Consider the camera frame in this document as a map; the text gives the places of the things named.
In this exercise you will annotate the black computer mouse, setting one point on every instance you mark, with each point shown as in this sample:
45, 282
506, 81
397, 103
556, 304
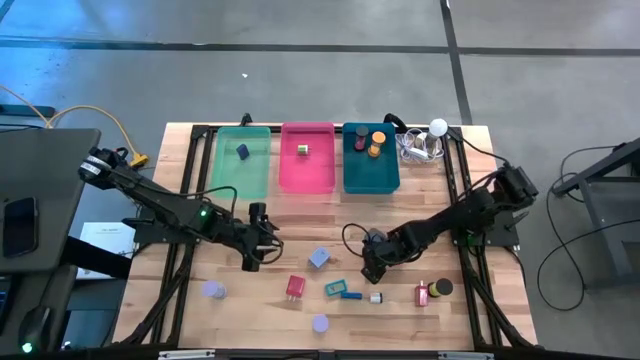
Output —
34, 327

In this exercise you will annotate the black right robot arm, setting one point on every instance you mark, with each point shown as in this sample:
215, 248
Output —
450, 220

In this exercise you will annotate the black table frame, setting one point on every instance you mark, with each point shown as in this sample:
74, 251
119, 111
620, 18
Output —
199, 133

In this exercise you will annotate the black bar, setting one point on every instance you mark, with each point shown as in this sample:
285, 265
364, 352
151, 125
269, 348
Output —
95, 257

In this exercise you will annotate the teal plastic bin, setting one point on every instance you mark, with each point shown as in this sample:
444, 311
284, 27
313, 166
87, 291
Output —
370, 175

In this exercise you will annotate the lavender hourglass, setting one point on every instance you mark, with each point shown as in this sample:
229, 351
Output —
212, 288
320, 323

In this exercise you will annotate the green and white wall charger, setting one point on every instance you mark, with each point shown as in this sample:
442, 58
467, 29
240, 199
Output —
302, 149

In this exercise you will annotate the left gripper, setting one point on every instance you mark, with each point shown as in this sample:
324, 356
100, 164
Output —
250, 242

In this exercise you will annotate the teal digital clock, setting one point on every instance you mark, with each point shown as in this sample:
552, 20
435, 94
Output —
336, 287

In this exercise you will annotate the silver aluminium extrusion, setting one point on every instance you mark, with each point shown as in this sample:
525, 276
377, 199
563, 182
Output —
465, 355
187, 354

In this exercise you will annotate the dark grey desk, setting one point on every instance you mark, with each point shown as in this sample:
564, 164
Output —
50, 175

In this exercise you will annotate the translucent green plastic bin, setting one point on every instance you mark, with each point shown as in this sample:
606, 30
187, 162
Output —
235, 175

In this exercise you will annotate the lavender wall charger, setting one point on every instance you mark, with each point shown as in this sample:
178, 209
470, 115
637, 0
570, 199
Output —
319, 257

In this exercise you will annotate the red wall charger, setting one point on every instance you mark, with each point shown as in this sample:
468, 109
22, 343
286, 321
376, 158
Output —
295, 286

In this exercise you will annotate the black floor strip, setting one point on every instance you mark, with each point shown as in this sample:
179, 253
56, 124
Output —
25, 111

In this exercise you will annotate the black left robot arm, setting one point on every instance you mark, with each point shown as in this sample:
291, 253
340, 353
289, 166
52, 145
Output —
165, 205

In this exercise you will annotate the black metal stand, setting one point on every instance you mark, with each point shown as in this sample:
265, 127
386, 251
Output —
600, 167

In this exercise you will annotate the black smartphone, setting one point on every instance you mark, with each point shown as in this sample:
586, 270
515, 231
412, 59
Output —
20, 227

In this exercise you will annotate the navy digital clock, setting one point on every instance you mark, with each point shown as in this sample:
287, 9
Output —
242, 151

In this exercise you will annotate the orange hourglass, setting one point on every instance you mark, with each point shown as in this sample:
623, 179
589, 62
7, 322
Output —
378, 136

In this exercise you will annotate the small white cylinder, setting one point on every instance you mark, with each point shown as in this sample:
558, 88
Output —
376, 298

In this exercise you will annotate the white paper booklet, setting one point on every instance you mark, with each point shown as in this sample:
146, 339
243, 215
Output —
107, 240

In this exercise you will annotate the blue digital clock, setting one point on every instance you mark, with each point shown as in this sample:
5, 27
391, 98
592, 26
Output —
351, 295

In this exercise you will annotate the translucent pink plastic bin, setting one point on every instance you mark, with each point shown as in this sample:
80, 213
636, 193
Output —
307, 175

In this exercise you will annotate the yellow sand hourglass dark caps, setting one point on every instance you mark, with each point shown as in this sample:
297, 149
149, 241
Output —
444, 287

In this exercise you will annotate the white light bulb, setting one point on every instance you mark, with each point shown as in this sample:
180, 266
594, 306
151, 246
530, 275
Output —
438, 127

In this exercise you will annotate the red sand hourglass dark caps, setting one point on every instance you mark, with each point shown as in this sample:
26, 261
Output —
361, 132

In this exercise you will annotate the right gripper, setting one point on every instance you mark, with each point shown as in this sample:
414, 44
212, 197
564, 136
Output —
380, 255

